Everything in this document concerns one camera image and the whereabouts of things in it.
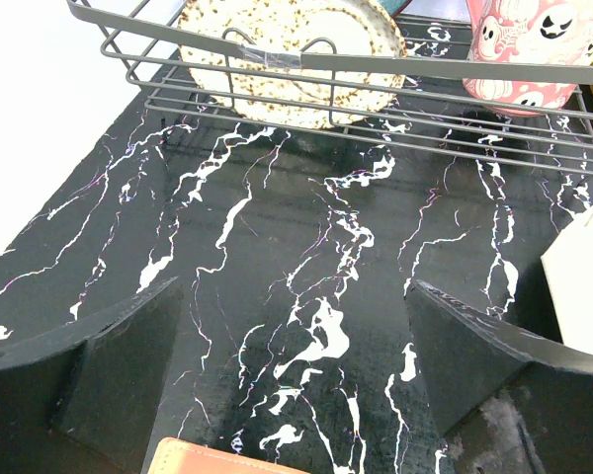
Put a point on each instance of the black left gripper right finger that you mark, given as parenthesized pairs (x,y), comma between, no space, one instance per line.
(505,400)

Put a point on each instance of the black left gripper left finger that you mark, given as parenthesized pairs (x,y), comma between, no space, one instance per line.
(83,398)

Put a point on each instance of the cream canvas backpack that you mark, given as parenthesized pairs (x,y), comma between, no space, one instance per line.
(568,267)

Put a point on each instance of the salmon leather wallet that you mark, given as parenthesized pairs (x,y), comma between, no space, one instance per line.
(175,456)

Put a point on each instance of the pink ghost pattern mug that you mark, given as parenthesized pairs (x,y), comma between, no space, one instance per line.
(529,32)

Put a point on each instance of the speckled beige plate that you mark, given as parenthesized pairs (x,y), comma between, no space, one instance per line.
(267,84)

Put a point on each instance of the grey wire dish rack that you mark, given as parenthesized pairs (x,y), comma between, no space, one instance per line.
(435,117)

